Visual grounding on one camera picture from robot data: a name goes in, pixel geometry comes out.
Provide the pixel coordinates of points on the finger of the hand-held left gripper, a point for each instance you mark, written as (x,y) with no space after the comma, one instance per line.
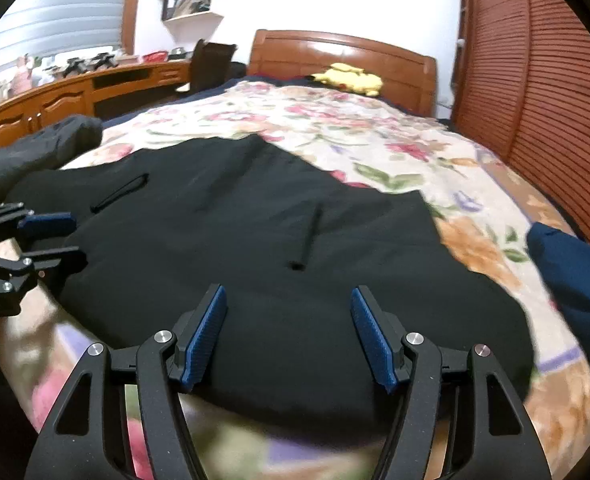
(45,222)
(60,260)

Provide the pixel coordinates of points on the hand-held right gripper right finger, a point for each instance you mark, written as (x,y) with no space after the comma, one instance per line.
(372,335)

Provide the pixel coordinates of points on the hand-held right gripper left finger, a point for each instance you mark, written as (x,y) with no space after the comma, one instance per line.
(205,330)

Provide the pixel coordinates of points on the black coat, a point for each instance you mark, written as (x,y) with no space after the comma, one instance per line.
(225,220)

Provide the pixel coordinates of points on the wooden desk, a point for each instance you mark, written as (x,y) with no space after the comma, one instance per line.
(65,100)

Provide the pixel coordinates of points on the navy bed sheet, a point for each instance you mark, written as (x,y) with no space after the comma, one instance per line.
(145,110)

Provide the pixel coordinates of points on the pink object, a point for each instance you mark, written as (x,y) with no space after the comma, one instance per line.
(24,72)

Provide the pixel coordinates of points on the black device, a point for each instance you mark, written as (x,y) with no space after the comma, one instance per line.
(72,66)
(105,60)

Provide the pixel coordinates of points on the red basket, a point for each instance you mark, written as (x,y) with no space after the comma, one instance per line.
(156,57)

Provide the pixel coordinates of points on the grey window blind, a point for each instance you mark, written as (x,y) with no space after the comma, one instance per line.
(60,15)

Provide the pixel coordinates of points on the bed with floral bedspread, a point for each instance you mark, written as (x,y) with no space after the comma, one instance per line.
(375,125)

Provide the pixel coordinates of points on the navy blue cloth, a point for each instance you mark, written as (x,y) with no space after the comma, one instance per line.
(575,270)

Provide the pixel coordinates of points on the dark brown chair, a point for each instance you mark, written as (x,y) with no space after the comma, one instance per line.
(210,65)

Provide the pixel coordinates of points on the yellow plush toy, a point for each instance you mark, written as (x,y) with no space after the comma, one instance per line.
(350,77)

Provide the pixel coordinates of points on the wooden bed headboard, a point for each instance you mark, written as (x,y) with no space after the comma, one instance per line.
(295,55)

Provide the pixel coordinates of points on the wooden slatted wardrobe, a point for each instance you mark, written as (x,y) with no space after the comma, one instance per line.
(550,85)

